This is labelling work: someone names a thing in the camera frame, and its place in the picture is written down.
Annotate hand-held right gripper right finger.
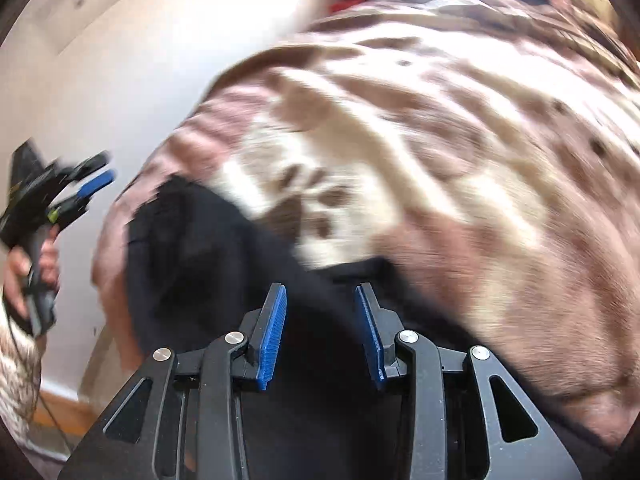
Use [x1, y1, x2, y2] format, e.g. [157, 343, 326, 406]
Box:
[354, 282, 583, 480]

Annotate person's left forearm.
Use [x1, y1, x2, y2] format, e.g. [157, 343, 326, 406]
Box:
[0, 317, 45, 443]

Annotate black pants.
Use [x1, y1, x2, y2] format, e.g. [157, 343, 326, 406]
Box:
[125, 175, 640, 480]

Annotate person's left hand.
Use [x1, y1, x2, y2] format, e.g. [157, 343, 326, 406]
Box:
[2, 240, 62, 321]

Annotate brown and cream printed blanket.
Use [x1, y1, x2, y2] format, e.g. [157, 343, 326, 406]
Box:
[80, 0, 640, 466]

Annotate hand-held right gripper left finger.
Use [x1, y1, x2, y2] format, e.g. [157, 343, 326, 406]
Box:
[57, 282, 288, 480]

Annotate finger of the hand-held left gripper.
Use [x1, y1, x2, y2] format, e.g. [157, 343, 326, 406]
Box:
[49, 169, 117, 213]
[57, 149, 112, 178]

